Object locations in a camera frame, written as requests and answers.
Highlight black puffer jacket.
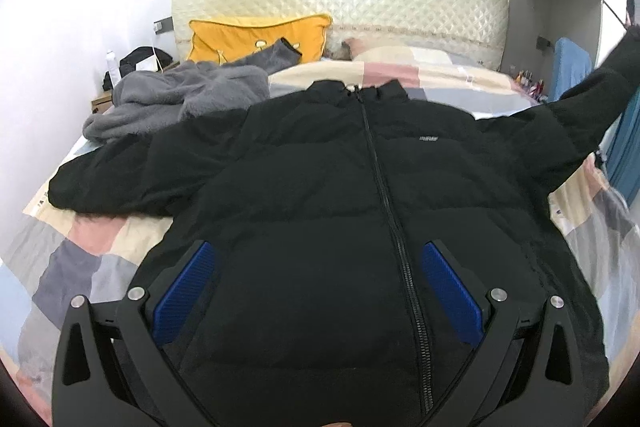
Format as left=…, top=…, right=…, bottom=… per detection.
left=49, top=27, right=639, bottom=426

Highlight pastel patchwork bed cover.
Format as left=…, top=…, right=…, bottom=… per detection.
left=1, top=50, right=639, bottom=425

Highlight wooden nightstand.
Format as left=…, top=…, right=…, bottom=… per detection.
left=91, top=90, right=113, bottom=114

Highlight grey fleece garment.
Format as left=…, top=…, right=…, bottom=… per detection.
left=82, top=38, right=302, bottom=143

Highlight small bottles on shelf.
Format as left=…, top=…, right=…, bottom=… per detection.
left=514, top=70, right=544, bottom=101

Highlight blue fabric item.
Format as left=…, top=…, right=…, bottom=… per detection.
left=548, top=37, right=592, bottom=102

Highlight yellow cushion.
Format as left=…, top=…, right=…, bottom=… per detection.
left=186, top=14, right=332, bottom=64

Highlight cream quilted headboard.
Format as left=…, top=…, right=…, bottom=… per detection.
left=171, top=0, right=509, bottom=69

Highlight pink pillow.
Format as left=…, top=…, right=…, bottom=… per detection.
left=342, top=38, right=383, bottom=61

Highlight wall socket right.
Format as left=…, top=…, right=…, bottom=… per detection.
left=536, top=36, right=551, bottom=51

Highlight wall socket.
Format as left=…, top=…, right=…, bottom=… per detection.
left=536, top=36, right=551, bottom=51
left=153, top=16, right=174, bottom=35

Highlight wall socket left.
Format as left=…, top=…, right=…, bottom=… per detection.
left=153, top=16, right=174, bottom=35

